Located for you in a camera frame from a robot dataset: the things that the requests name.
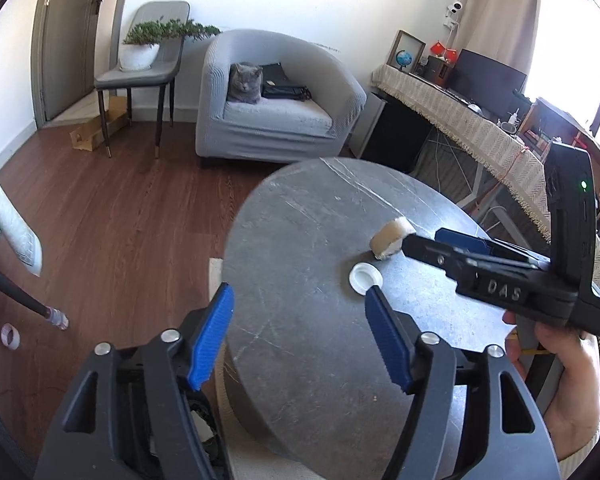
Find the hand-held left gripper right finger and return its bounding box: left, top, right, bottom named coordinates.
left=364, top=285, right=563, bottom=480

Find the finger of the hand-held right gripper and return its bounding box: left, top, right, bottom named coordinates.
left=402, top=234, right=486, bottom=287
left=435, top=228, right=552, bottom=264

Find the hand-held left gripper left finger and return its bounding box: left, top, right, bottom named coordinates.
left=34, top=282, right=236, bottom=480

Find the white round lid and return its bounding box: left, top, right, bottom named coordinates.
left=349, top=262, right=384, bottom=297

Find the person's right forearm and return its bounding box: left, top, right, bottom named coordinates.
left=555, top=421, right=600, bottom=462

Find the person's right hand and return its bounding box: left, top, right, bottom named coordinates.
left=502, top=310, right=600, bottom=441

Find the round grey marble table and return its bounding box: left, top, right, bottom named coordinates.
left=221, top=156, right=536, bottom=466

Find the black cabinet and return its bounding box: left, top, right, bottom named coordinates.
left=362, top=92, right=433, bottom=173

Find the black monitor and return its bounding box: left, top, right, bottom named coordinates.
left=446, top=49, right=528, bottom=111

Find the brown speaker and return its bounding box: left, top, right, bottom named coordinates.
left=425, top=55, right=451, bottom=84

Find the grey armchair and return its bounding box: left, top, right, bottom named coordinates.
left=195, top=29, right=368, bottom=168

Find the black bag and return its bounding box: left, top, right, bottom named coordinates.
left=260, top=62, right=312, bottom=101

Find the beige curtain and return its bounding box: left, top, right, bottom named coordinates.
left=452, top=0, right=546, bottom=76

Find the flat cardboard box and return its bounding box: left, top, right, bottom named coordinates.
left=70, top=96, right=132, bottom=152

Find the grey cat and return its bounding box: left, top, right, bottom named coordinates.
left=226, top=61, right=264, bottom=106

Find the potted plant white pot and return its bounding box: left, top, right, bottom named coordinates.
left=118, top=17, right=222, bottom=72

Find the grey dining chair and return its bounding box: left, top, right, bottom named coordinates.
left=94, top=1, right=191, bottom=160

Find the grey door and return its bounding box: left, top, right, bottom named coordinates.
left=31, top=0, right=131, bottom=128

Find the wooden picture frame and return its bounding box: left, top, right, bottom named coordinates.
left=386, top=30, right=427, bottom=73

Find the white security camera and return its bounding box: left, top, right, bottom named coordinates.
left=442, top=1, right=465, bottom=28

